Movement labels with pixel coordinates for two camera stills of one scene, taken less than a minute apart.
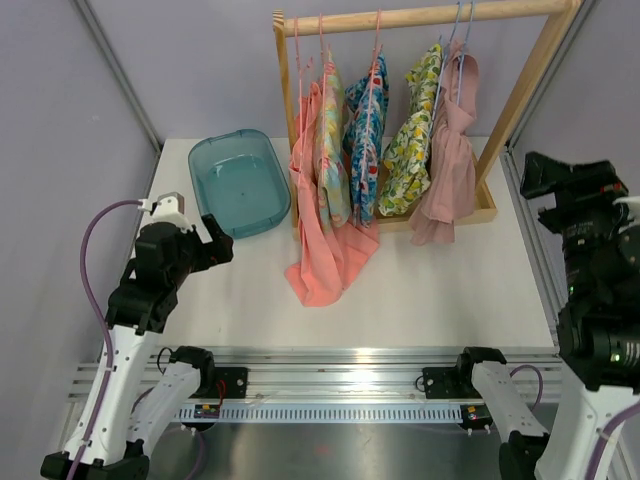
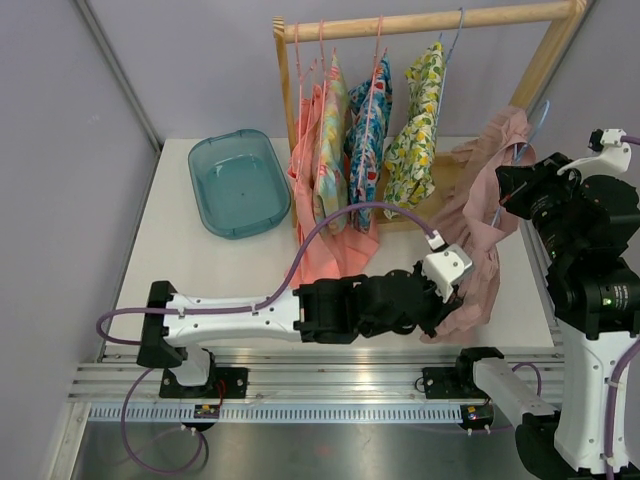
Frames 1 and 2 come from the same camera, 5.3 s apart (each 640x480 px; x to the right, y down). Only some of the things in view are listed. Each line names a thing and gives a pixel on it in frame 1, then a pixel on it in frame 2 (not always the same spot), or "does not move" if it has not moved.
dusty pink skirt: x=454 y=177 -> x=473 y=210
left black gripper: x=221 y=242 -> x=441 y=310
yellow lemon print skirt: x=406 y=145 does not move
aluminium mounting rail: x=334 y=375 does not move
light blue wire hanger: x=464 y=46 -> x=524 y=151
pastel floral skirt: x=331 y=150 does not move
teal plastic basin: x=239 y=178 does not move
